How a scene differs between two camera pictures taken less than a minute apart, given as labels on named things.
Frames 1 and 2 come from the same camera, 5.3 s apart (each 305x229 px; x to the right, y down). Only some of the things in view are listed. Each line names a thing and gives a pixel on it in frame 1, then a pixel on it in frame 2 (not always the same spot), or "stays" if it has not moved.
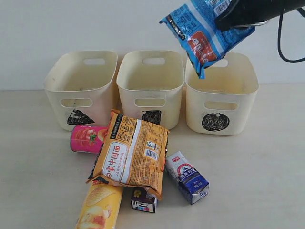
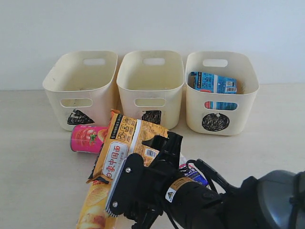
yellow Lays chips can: [100, 209] stays
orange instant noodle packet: [132, 153] stays
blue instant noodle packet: [197, 23] to [213, 83]
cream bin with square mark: [150, 84] stays
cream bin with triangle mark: [80, 87] stays
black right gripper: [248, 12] to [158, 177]
